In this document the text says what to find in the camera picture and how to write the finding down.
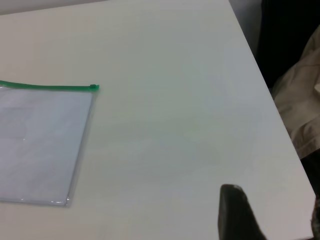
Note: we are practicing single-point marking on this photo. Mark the clear plastic bag green zipper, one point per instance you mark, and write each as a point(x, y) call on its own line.
point(82, 150)

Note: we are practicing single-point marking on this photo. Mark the white paper sheets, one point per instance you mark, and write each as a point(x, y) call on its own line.
point(45, 140)

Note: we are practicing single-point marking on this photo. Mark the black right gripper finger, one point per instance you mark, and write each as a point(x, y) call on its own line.
point(233, 215)

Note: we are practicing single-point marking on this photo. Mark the beige cloth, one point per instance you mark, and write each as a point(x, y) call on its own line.
point(300, 105)

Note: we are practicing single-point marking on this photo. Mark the black fabric backdrop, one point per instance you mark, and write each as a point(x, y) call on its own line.
point(280, 37)

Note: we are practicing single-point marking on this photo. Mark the green zipper slider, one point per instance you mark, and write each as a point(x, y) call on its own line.
point(93, 86)

